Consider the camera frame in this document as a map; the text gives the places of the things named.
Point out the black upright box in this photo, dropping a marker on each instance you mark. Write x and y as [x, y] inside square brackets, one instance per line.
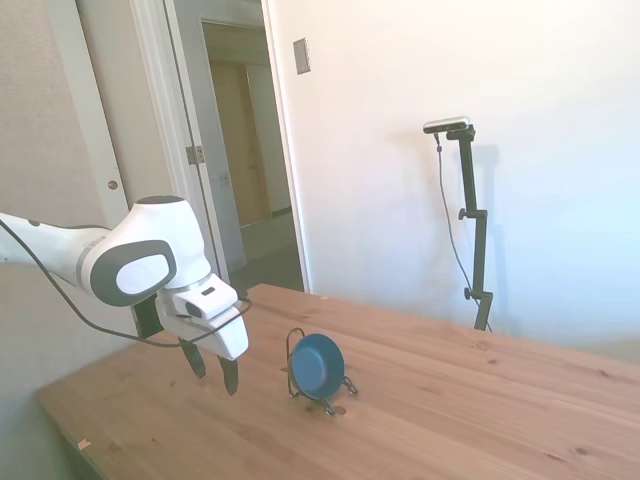
[146, 320]

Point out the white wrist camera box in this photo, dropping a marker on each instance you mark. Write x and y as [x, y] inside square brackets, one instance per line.
[205, 297]

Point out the white door with knob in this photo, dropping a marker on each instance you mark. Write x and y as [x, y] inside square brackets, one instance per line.
[130, 100]

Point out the metal door hinge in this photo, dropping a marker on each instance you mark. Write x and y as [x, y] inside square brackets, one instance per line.
[195, 154]

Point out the grey wall switch plate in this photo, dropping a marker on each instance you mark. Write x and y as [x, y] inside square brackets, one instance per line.
[302, 56]

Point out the blue bowl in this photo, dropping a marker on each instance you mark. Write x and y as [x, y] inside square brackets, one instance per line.
[317, 367]

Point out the silver black exterior camera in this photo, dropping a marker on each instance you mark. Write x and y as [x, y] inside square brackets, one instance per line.
[447, 124]

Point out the wooden hallway door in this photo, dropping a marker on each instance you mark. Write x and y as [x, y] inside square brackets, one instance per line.
[245, 150]

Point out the small orange scrap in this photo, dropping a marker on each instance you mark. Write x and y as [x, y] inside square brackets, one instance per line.
[84, 443]

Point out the round metal door knob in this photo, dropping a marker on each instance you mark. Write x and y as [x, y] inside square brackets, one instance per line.
[113, 185]

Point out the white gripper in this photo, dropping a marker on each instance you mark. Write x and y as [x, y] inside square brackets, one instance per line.
[227, 340]

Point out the metal door latch plate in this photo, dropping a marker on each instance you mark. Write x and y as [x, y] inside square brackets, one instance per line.
[224, 178]

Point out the black camera stand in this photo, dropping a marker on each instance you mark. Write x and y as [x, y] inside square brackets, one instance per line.
[480, 250]

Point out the white open door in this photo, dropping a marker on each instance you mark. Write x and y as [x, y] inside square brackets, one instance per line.
[210, 125]

